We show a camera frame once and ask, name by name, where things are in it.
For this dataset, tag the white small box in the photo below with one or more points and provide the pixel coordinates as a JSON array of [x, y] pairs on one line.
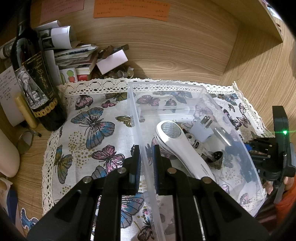
[[114, 60]]

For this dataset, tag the pink sticky note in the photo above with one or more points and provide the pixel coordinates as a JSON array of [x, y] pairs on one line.
[[54, 9]]

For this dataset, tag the dark wine bottle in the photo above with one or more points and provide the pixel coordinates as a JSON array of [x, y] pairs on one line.
[[33, 76]]

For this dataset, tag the pink cylindrical bottle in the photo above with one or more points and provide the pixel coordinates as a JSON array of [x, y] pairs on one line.
[[9, 157]]

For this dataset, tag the yellow candle stick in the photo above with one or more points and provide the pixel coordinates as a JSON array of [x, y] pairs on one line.
[[25, 111]]

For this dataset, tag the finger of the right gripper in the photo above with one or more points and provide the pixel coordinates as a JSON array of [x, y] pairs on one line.
[[260, 148]]

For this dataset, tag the stack of papers and books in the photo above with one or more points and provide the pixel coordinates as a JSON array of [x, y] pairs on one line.
[[61, 49]]

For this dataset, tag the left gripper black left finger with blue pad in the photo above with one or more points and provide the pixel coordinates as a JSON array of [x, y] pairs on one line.
[[91, 205]]

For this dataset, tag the butterfly print lace cloth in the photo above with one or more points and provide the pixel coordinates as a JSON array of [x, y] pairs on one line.
[[98, 136]]

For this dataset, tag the white power plug adapter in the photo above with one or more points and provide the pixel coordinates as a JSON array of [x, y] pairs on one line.
[[201, 129]]

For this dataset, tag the white handwritten note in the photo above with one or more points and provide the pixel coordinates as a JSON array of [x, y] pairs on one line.
[[9, 88]]

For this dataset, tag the person's hand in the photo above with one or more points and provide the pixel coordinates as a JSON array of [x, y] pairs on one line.
[[287, 181]]

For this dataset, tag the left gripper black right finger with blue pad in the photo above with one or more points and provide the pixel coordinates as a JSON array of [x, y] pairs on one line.
[[202, 209]]

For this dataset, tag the orange sticky note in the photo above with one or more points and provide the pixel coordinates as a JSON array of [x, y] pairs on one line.
[[157, 10]]

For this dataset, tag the white handheld massager device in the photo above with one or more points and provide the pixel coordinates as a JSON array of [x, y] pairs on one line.
[[171, 138]]

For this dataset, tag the round glasses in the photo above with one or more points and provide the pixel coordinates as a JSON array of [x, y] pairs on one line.
[[25, 140]]

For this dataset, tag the clear plastic storage box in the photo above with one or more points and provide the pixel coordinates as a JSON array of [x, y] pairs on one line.
[[152, 102]]

